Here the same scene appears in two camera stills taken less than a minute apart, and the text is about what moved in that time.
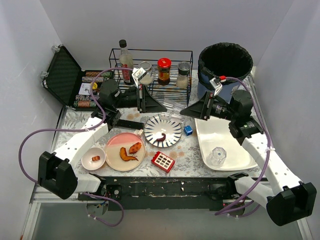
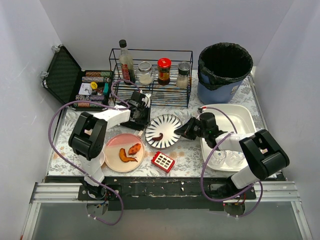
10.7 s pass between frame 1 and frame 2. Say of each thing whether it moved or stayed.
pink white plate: stayed
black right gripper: moved
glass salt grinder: stayed
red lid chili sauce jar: stayed
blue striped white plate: stayed
